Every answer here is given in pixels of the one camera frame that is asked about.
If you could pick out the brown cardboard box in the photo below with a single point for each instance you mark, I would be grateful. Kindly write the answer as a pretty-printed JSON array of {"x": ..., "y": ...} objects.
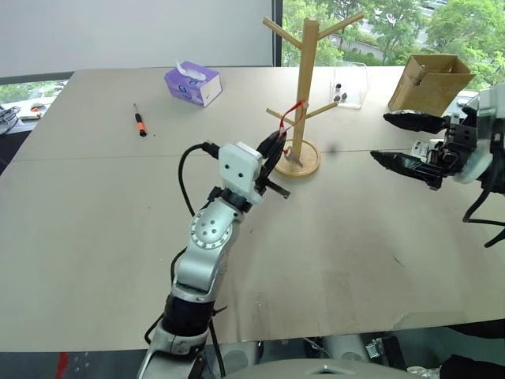
[{"x": 430, "y": 87}]

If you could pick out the wooden tree stand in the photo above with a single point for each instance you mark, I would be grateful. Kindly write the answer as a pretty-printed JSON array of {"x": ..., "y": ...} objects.
[{"x": 304, "y": 79}]

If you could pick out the orange and black screwdriver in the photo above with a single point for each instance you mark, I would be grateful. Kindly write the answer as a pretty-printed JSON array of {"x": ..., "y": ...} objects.
[{"x": 140, "y": 123}]

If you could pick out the purple tissue box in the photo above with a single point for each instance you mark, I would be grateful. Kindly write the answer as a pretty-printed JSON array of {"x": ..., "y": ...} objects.
[{"x": 193, "y": 85}]

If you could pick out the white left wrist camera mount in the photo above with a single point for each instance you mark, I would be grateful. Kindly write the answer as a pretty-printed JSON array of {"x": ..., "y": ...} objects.
[{"x": 238, "y": 169}]

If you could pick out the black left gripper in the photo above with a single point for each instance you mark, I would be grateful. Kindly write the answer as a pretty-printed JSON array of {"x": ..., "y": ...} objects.
[{"x": 276, "y": 188}]

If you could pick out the grey robot torso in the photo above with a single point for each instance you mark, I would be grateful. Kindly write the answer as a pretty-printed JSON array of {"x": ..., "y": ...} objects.
[{"x": 315, "y": 370}]

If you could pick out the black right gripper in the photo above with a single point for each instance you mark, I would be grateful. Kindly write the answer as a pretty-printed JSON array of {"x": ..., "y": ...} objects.
[{"x": 457, "y": 146}]

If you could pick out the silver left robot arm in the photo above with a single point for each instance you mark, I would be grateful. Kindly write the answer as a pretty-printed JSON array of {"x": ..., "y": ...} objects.
[{"x": 205, "y": 252}]

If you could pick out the clear acrylic box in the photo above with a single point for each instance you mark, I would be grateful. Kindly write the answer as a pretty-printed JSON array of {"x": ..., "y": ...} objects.
[{"x": 353, "y": 85}]

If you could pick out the white and orange device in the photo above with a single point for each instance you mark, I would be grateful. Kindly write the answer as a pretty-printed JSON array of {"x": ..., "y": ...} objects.
[{"x": 33, "y": 110}]

